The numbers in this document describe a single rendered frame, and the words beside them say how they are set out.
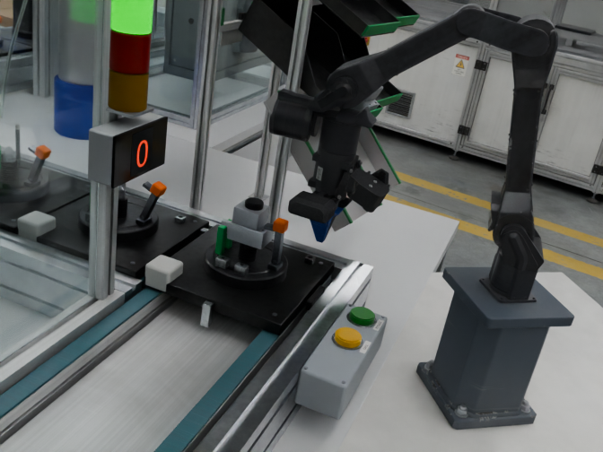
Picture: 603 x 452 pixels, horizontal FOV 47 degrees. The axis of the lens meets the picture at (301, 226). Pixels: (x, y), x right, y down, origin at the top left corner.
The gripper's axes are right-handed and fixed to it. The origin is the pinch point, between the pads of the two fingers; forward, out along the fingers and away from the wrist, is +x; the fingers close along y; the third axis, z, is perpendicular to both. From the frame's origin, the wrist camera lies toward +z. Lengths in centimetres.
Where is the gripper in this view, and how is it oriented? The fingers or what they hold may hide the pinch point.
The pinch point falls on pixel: (323, 221)
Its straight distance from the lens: 108.1
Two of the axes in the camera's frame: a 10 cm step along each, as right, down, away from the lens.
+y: 3.7, -3.5, 8.6
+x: -1.5, 8.9, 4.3
